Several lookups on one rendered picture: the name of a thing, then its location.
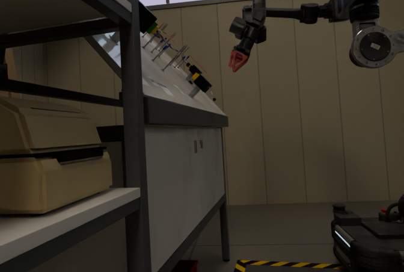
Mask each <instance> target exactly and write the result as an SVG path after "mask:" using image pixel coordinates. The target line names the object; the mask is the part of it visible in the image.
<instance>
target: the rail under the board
mask: <svg viewBox="0 0 404 272"><path fill-rule="evenodd" d="M143 104H144V124H145V125H162V126H197V127H214V128H223V127H228V117H227V116H223V115H220V114H215V113H211V112H208V111H203V110H199V109H196V108H191V107H187V106H184V105H179V104H175V103H172V102H167V101H164V100H160V99H155V98H152V97H143Z"/></svg>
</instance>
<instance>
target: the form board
mask: <svg viewBox="0 0 404 272"><path fill-rule="evenodd" d="M92 20H99V18H97V19H90V20H82V21H78V22H71V23H72V24H73V23H80V22H88V21H92ZM114 33H115V32H111V33H106V34H104V35H106V36H107V38H108V39H109V40H110V41H111V42H112V43H113V44H114V45H113V44H111V43H109V42H107V41H105V40H104V39H103V38H102V36H101V35H100V34H98V35H93V36H86V37H85V38H86V40H87V41H88V42H89V43H90V44H91V46H92V47H93V48H94V49H95V50H96V51H97V52H98V53H99V54H100V55H101V57H102V58H103V59H104V60H105V61H106V62H107V63H108V64H109V65H110V66H111V68H112V69H113V70H114V71H115V72H116V74H117V75H118V76H119V77H120V78H121V55H120V41H118V45H117V44H116V43H114V42H113V41H112V40H111V38H110V35H111V36H112V35H113V34H114ZM145 33H146V32H145ZM145 33H144V34H145ZM144 34H143V33H142V32H140V42H141V67H142V77H143V78H144V79H145V81H146V82H147V83H148V84H149V85H150V86H151V87H148V86H145V85H142V91H143V97H152V98H155V99H160V100H164V101H167V102H172V103H175V104H179V105H184V106H187V107H191V108H196V109H199V110H203V111H208V112H211V113H215V114H220V115H223V116H226V115H225V114H224V113H223V112H222V111H221V110H220V109H219V108H218V107H217V106H216V104H215V103H214V102H213V101H212V100H211V99H210V98H209V97H208V96H207V95H206V94H205V93H204V92H203V91H201V90H200V91H199V92H198V93H197V94H196V95H195V96H194V98H190V97H189V96H188V95H187V94H189V93H190V92H191V91H192V90H193V89H194V88H195V87H196V85H195V84H194V83H193V84H191V83H190V82H187V81H186V80H185V79H184V78H186V77H187V76H188V75H187V74H186V73H185V72H184V71H183V70H182V69H181V68H180V67H179V70H178V69H177V68H174V65H175V66H176V65H177V63H176V62H173V64H174V65H173V64H172V65H171V66H170V65H169V66H168V67H167V68H166V69H165V70H164V72H163V71H162V70H161V69H164V68H165V66H166V65H167V64H168V63H169V62H170V61H171V60H172V58H171V57H170V56H169V55H168V54H167V53H166V52H165V51H164V52H163V53H162V55H161V56H160V58H159V57H157V58H156V59H155V60H154V62H152V60H153V59H154V58H155V57H156V56H157V55H158V53H160V52H159V51H158V50H160V48H161V47H160V46H159V47H158V48H157V50H154V51H153V53H151V51H152V50H153V49H154V48H155V47H156V46H157V45H158V44H157V43H156V42H155V41H154V40H153V41H152V42H151V43H149V44H148V45H147V46H146V47H145V49H143V48H142V46H145V45H146V44H147V42H148V41H149V40H150V39H151V38H152V37H151V36H150V35H149V34H148V33H147V34H146V35H145V36H144V38H143V37H142V36H143V35H144ZM161 50H163V49H161ZM161 50H160V51H161ZM145 75H148V76H150V77H151V78H152V79H153V80H154V81H155V82H156V83H157V82H158V83H160V84H163V85H165V86H166V88H167V89H169V91H170V92H172V94H173V95H174V96H175V97H173V96H170V95H167V94H166V92H165V91H164V90H163V89H162V88H161V87H157V86H155V85H154V84H153V83H152V82H151V81H150V80H149V79H148V78H147V77H146V76H145ZM173 84H174V85H176V86H178V88H179V89H181V91H182V92H183V93H181V92H179V90H178V89H177V88H176V87H175V86H174V85H173Z"/></svg>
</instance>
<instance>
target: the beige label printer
mask: <svg viewBox="0 0 404 272"><path fill-rule="evenodd" d="M99 143H101V140H100V137H99V134H98V132H97V129H96V126H95V123H94V120H93V119H91V118H90V115H89V114H88V113H86V112H84V111H82V110H80V109H78V108H75V107H71V106H70V105H63V104H56V103H51V102H42V101H37V100H28V99H20V98H15V97H6V96H0V214H31V216H32V217H35V216H40V215H44V214H45V213H46V212H49V211H51V210H54V209H57V208H59V207H62V206H64V205H67V204H69V203H72V202H75V201H77V200H80V199H83V198H85V197H88V196H91V195H93V194H98V193H100V192H101V191H104V190H107V189H109V186H110V185H112V166H111V160H110V159H109V154H108V152H104V151H103V150H104V149H106V146H105V147H99V145H98V144H99Z"/></svg>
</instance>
